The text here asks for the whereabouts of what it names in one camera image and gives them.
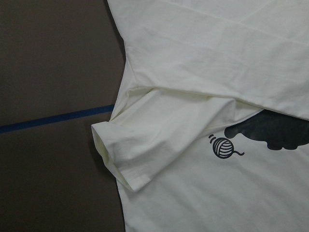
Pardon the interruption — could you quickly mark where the cream long-sleeve cat shirt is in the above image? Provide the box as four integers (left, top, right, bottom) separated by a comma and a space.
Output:
92, 0, 309, 232

